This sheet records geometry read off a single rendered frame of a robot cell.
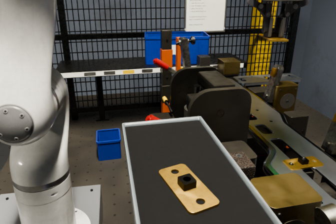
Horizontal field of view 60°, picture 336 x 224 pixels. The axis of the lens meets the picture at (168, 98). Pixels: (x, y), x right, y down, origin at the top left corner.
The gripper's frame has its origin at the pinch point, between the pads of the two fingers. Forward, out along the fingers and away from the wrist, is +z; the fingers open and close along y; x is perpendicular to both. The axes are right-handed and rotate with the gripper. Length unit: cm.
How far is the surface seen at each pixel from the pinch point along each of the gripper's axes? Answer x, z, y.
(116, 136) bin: 54, 55, -44
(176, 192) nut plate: -34.3, 14.1, -21.0
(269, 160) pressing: -3.7, 29.8, 1.5
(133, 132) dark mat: -19.5, 14.3, -27.5
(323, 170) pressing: -7.2, 30.1, 12.3
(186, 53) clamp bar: 36.2, 13.4, -15.5
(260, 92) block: 49, 32, 15
